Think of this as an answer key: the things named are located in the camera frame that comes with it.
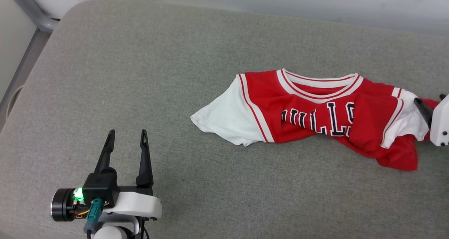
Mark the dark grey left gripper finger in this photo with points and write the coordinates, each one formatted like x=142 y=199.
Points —
x=106 y=151
x=144 y=161

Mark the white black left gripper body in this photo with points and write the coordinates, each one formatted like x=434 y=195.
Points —
x=136 y=204

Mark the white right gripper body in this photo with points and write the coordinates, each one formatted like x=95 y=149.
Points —
x=441 y=126

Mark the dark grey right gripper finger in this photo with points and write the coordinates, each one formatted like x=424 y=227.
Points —
x=425 y=112
x=443 y=96

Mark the red white Bulls jersey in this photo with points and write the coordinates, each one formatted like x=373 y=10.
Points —
x=301 y=105

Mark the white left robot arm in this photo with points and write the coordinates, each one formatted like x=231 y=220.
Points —
x=112 y=233

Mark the grey fabric sofa cushion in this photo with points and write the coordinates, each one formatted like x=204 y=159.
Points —
x=175 y=91

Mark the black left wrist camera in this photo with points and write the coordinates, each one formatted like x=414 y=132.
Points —
x=100 y=188

